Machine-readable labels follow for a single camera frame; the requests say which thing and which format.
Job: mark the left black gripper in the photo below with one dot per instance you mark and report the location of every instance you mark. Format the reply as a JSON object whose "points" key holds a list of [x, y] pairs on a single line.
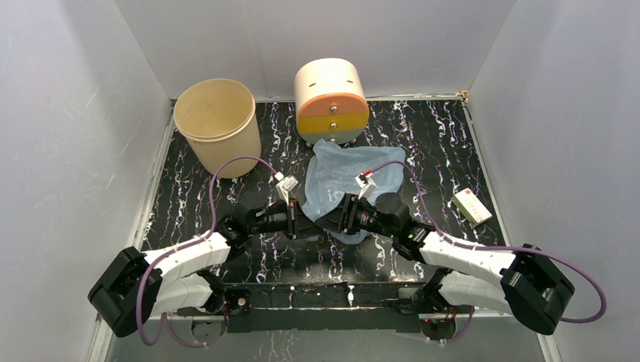
{"points": [[298, 225]]}

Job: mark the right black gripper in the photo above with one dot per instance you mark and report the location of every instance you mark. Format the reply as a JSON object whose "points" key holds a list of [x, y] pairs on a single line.
{"points": [[333, 221]]}

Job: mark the light blue plastic bag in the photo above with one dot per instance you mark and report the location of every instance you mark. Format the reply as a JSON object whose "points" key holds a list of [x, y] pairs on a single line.
{"points": [[332, 171]]}

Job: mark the beige round trash bin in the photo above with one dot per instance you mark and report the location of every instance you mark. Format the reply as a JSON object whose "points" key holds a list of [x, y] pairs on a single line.
{"points": [[218, 119]]}

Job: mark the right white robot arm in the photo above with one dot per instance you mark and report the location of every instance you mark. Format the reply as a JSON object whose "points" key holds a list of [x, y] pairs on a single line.
{"points": [[524, 283]]}

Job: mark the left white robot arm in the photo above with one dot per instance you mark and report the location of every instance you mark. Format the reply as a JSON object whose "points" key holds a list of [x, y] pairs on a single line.
{"points": [[138, 285]]}

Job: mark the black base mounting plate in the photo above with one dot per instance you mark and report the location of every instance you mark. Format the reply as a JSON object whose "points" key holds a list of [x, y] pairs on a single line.
{"points": [[402, 307]]}

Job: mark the round cream drawer cabinet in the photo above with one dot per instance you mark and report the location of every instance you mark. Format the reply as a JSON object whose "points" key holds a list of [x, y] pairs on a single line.
{"points": [[330, 102]]}

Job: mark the small cream cardboard box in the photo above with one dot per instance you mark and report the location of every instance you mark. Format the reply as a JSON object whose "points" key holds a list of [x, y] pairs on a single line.
{"points": [[470, 206]]}

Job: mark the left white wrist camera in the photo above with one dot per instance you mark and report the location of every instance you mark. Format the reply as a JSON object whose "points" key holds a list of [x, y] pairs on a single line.
{"points": [[284, 186]]}

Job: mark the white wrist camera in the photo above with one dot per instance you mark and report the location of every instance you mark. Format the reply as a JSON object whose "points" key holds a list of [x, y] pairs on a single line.
{"points": [[284, 186], [366, 183]]}

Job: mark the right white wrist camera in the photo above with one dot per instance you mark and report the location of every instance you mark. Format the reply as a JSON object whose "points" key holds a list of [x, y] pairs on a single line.
{"points": [[366, 183]]}

